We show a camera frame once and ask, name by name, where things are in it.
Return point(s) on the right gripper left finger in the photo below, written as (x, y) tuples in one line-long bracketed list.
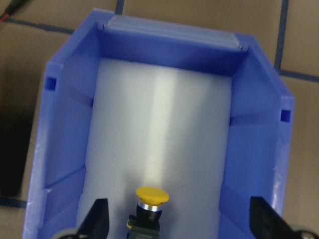
[(96, 224)]

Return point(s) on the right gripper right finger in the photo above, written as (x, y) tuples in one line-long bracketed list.
[(265, 223)]

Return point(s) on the yellow push button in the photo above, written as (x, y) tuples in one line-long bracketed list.
[(145, 224)]

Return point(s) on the blue right plastic bin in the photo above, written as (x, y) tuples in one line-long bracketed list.
[(260, 125)]

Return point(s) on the white right bin foam pad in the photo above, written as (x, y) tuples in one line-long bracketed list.
[(161, 127)]

